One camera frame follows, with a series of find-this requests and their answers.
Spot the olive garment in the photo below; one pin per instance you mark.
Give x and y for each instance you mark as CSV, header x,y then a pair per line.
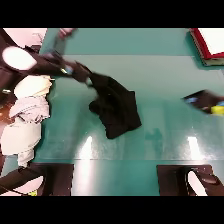
x,y
213,62

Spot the white garment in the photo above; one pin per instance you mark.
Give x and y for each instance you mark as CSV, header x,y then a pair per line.
x,y
213,40
20,135

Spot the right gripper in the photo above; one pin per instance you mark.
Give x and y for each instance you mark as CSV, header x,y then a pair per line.
x,y
200,99

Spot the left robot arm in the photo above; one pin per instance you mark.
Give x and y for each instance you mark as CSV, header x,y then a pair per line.
x,y
20,58

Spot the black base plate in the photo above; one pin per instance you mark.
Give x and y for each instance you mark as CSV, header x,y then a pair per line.
x,y
58,180
170,180

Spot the black garment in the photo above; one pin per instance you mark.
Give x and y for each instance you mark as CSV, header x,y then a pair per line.
x,y
118,110

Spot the grey garment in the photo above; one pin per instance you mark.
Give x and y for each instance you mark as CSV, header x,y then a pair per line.
x,y
30,108

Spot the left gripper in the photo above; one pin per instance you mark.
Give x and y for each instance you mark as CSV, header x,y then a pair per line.
x,y
81,72

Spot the cream garment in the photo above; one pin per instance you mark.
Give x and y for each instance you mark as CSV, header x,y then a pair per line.
x,y
33,86

